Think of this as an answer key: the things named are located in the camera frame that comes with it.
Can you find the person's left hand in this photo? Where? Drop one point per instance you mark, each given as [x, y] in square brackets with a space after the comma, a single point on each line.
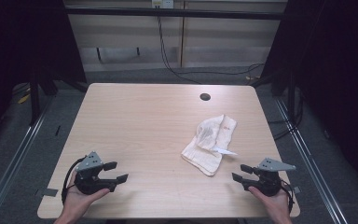
[77, 202]

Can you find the white cloth towel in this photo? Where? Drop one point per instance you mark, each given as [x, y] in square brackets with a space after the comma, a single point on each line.
[209, 146]

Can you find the black horizontal frame bar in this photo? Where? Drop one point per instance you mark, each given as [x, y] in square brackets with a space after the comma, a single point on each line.
[174, 13]

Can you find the grey tape piece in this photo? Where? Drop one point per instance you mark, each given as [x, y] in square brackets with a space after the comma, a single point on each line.
[47, 192]
[296, 189]

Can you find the white wall socket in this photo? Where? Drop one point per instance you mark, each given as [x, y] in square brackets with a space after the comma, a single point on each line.
[162, 3]

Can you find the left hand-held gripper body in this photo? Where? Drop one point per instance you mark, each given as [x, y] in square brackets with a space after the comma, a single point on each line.
[87, 180]

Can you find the small black floor strip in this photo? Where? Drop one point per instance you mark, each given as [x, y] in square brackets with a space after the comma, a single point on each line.
[57, 130]

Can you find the person's right hand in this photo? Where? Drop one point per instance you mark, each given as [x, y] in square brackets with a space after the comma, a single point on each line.
[273, 203]

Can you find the black curtain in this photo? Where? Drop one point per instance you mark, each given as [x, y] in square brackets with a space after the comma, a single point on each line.
[18, 46]
[338, 77]

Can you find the black metal stand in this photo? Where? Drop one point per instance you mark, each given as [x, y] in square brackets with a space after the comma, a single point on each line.
[34, 102]

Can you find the yellow floor item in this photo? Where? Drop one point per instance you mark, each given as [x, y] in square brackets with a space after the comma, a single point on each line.
[24, 99]

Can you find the metal floor rail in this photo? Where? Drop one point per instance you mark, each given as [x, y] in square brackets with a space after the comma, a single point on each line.
[310, 161]
[15, 161]

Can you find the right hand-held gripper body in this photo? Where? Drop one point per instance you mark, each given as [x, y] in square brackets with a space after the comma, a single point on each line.
[268, 183]

